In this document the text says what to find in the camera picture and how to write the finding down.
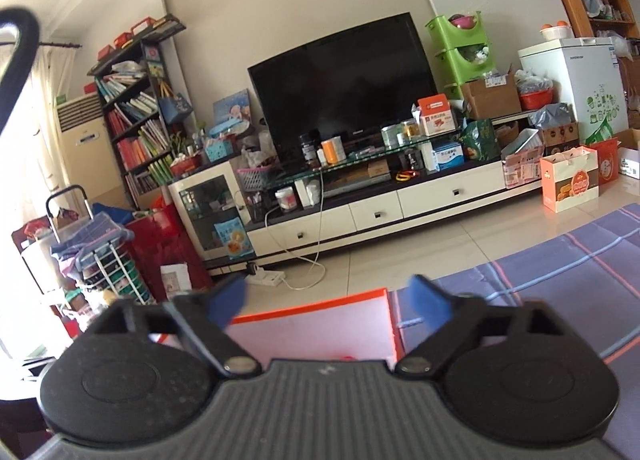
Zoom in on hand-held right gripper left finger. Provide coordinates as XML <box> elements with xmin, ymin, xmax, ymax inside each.
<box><xmin>95</xmin><ymin>274</ymin><xmax>261</xmax><ymax>376</ymax></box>

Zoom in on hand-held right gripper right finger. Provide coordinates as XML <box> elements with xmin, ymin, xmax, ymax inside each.
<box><xmin>392</xmin><ymin>275</ymin><xmax>568</xmax><ymax>376</ymax></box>

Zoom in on white power strip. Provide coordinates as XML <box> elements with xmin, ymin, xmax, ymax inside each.
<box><xmin>245</xmin><ymin>270</ymin><xmax>286</xmax><ymax>287</ymax></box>

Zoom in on blue snack bag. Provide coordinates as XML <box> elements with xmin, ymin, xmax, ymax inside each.
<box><xmin>214</xmin><ymin>220</ymin><xmax>256</xmax><ymax>258</ymax></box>

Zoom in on red bag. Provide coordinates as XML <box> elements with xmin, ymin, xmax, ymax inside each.
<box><xmin>125</xmin><ymin>203</ymin><xmax>213</xmax><ymax>301</ymax></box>

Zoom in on white television cabinet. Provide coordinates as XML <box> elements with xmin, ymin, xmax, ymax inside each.
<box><xmin>167</xmin><ymin>110</ymin><xmax>546</xmax><ymax>266</ymax></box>

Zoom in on pink plastic basket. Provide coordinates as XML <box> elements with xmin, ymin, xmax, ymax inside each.
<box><xmin>236</xmin><ymin>163</ymin><xmax>281</xmax><ymax>191</ymax></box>

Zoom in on blue plaid blanket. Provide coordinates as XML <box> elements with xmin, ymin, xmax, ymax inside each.
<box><xmin>390</xmin><ymin>204</ymin><xmax>640</xmax><ymax>443</ymax></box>

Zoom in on blue and white carton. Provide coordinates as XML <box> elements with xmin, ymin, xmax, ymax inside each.
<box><xmin>432</xmin><ymin>140</ymin><xmax>466</xmax><ymax>171</ymax></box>

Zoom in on teal plastic basket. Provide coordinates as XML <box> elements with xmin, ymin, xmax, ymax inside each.
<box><xmin>204</xmin><ymin>133</ymin><xmax>238</xmax><ymax>163</ymax></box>

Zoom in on blue striped cloth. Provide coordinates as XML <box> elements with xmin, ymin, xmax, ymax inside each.
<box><xmin>50</xmin><ymin>213</ymin><xmax>136</xmax><ymax>261</ymax></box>

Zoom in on pink patterned carton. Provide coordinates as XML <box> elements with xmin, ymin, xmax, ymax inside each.
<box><xmin>502</xmin><ymin>145</ymin><xmax>546</xmax><ymax>188</ymax></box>

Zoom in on dark lidded jar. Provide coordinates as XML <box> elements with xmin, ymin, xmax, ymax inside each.
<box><xmin>300</xmin><ymin>133</ymin><xmax>321</xmax><ymax>168</ymax></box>

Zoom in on green foil bag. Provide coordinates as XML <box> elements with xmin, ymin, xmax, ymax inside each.
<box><xmin>460</xmin><ymin>119</ymin><xmax>501</xmax><ymax>161</ymax></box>

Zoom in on orange and white canister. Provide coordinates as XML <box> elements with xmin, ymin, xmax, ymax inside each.
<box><xmin>320</xmin><ymin>137</ymin><xmax>346</xmax><ymax>164</ymax></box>

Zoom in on orange and white carton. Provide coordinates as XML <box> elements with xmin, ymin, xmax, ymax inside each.
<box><xmin>417</xmin><ymin>95</ymin><xmax>458</xmax><ymax>136</ymax></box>

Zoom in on orange and white gift bag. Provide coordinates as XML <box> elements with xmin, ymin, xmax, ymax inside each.
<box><xmin>540</xmin><ymin>146</ymin><xmax>599</xmax><ymax>213</ymax></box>

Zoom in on cartoon picture board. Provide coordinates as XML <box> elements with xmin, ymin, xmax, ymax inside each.
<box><xmin>212</xmin><ymin>89</ymin><xmax>253</xmax><ymax>128</ymax></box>

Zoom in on blue hanging bag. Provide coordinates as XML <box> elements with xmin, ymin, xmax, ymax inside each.
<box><xmin>160</xmin><ymin>83</ymin><xmax>193</xmax><ymax>123</ymax></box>

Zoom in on dark bookshelf with books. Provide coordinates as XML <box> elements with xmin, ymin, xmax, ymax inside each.
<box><xmin>87</xmin><ymin>15</ymin><xmax>201</xmax><ymax>208</ymax></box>

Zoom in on standing air conditioner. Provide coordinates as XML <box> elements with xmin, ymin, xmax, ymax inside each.
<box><xmin>52</xmin><ymin>93</ymin><xmax>126</xmax><ymax>201</ymax></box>

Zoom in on brown cardboard box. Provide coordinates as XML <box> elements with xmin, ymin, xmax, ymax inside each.
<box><xmin>460</xmin><ymin>73</ymin><xmax>522</xmax><ymax>120</ymax></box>

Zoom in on brown printed fruit carton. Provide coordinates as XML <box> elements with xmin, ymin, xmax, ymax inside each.
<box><xmin>542</xmin><ymin>121</ymin><xmax>580</xmax><ymax>150</ymax></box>

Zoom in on orange gift box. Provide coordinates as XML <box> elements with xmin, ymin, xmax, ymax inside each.
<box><xmin>585</xmin><ymin>137</ymin><xmax>621</xmax><ymax>186</ymax></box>

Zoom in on black flat television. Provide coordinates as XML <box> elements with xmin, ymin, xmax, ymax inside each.
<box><xmin>247</xmin><ymin>13</ymin><xmax>438</xmax><ymax>161</ymax></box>

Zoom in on red plastic basin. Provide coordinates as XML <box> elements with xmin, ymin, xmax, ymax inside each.
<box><xmin>517</xmin><ymin>89</ymin><xmax>555</xmax><ymax>110</ymax></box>

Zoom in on green stacked storage bins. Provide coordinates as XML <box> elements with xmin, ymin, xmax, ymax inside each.
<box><xmin>425</xmin><ymin>10</ymin><xmax>493</xmax><ymax>101</ymax></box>

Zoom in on white chest freezer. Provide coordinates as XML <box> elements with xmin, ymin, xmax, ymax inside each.
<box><xmin>517</xmin><ymin>38</ymin><xmax>630</xmax><ymax>136</ymax></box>

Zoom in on bowl of oranges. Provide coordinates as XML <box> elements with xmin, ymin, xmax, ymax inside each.
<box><xmin>540</xmin><ymin>20</ymin><xmax>573</xmax><ymax>41</ymax></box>

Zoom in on dark curved tube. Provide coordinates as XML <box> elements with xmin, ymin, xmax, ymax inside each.
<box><xmin>0</xmin><ymin>8</ymin><xmax>41</xmax><ymax>141</ymax></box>

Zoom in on white power cable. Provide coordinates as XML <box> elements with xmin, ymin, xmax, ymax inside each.
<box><xmin>265</xmin><ymin>180</ymin><xmax>326</xmax><ymax>291</ymax></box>

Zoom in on white wire shopping cart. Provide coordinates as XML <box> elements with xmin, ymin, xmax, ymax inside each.
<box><xmin>46</xmin><ymin>185</ymin><xmax>156</xmax><ymax>306</ymax></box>

